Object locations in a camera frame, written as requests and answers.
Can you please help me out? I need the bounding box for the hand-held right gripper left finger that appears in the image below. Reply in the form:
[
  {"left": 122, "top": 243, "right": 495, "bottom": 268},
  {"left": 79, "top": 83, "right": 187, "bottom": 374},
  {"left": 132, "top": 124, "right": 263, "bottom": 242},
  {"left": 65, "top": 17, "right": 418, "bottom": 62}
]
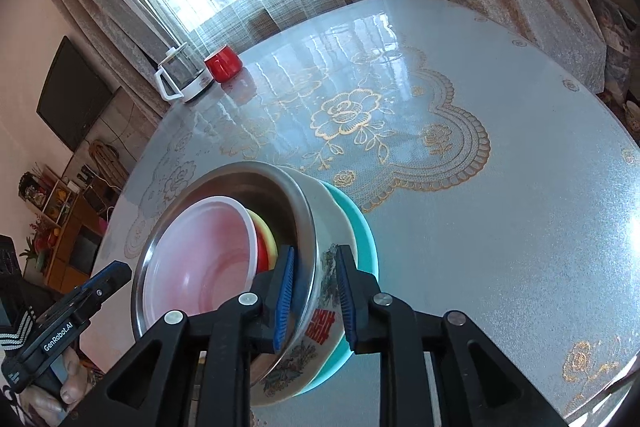
[{"left": 60, "top": 246, "right": 297, "bottom": 427}]

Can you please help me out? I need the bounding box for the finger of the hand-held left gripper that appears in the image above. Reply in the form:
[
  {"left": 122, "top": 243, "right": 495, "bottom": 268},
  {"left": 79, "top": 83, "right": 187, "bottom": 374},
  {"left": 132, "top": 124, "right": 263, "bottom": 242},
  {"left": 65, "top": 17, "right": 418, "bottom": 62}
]
[{"left": 75, "top": 260, "right": 132, "bottom": 315}]

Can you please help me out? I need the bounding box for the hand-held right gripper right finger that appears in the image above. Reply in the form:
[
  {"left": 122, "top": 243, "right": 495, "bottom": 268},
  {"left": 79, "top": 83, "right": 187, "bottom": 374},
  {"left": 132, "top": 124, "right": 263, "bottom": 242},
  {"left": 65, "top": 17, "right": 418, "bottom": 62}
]
[{"left": 334, "top": 246, "right": 571, "bottom": 427}]

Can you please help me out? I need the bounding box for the yellow plastic bowl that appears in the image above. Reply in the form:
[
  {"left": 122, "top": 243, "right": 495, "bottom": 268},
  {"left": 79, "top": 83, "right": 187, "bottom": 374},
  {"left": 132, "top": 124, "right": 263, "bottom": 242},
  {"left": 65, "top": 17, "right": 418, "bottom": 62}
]
[{"left": 247, "top": 209, "right": 279, "bottom": 270}]

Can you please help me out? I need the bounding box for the teal plastic plate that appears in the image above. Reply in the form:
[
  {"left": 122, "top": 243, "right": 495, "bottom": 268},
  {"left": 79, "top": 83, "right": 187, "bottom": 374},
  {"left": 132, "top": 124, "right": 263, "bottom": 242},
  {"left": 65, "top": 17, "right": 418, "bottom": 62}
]
[{"left": 300, "top": 179, "right": 379, "bottom": 395}]

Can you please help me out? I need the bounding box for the stainless steel bowl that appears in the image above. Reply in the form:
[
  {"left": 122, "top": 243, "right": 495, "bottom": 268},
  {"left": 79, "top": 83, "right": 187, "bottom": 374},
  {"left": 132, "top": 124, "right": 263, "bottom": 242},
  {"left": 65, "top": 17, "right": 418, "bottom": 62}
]
[{"left": 131, "top": 161, "right": 321, "bottom": 388}]

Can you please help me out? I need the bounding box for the red plastic bowl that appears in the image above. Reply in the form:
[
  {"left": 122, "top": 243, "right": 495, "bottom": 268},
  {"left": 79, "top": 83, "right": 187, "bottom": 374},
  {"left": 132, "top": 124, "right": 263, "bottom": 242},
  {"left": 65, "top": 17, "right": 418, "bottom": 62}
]
[{"left": 141, "top": 196, "right": 271, "bottom": 323}]

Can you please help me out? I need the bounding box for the person's left hand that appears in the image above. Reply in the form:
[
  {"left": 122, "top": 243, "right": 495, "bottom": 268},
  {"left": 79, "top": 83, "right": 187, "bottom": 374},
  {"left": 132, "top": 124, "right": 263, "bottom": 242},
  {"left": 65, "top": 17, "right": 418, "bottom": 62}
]
[{"left": 22, "top": 348, "right": 96, "bottom": 420}]

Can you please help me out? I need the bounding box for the wooden cabinet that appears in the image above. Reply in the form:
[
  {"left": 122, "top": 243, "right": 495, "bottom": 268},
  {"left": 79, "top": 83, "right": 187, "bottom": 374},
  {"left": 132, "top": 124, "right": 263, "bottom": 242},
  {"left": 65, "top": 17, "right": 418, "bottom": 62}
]
[{"left": 20, "top": 187, "right": 121, "bottom": 295}]

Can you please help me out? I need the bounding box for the wooden display shelf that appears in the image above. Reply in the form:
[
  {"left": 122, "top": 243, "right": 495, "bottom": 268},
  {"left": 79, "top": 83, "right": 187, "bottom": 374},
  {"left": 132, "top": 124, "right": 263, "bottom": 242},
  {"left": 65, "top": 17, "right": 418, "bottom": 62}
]
[{"left": 20, "top": 164, "right": 76, "bottom": 228}]

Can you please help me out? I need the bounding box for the black flat television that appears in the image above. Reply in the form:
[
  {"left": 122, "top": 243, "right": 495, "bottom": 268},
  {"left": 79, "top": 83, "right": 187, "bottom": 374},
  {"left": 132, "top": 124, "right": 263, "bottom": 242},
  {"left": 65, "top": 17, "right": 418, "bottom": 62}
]
[{"left": 36, "top": 36, "right": 115, "bottom": 152}]

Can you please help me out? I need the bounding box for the white glass electric kettle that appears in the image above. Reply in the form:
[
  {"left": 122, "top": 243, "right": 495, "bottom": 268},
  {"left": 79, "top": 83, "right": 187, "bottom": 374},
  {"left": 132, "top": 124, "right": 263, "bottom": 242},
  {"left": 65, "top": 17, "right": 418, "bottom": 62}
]
[{"left": 154, "top": 42, "right": 213, "bottom": 104}]

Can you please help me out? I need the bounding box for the red mug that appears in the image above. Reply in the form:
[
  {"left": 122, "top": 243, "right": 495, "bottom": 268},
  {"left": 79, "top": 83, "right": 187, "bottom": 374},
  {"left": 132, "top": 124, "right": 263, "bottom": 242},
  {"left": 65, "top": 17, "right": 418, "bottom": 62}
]
[{"left": 203, "top": 46, "right": 244, "bottom": 84}]

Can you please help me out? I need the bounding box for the patterned fabric sofa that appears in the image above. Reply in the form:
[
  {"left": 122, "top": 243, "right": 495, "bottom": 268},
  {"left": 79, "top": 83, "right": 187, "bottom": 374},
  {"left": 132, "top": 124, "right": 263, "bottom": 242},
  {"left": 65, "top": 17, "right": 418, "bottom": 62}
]
[{"left": 590, "top": 0, "right": 640, "bottom": 132}]

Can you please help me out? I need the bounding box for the striped hand strap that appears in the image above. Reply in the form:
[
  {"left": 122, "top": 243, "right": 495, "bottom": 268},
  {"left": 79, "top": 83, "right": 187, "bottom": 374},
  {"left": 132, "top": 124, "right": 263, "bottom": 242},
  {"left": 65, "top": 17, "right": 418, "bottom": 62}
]
[{"left": 0, "top": 306, "right": 35, "bottom": 352}]

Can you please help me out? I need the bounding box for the brown curved wooden frame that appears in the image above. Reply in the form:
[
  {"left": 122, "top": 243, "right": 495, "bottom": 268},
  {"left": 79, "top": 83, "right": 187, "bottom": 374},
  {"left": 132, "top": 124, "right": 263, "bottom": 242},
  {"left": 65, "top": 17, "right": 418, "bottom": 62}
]
[{"left": 89, "top": 139, "right": 132, "bottom": 188}]

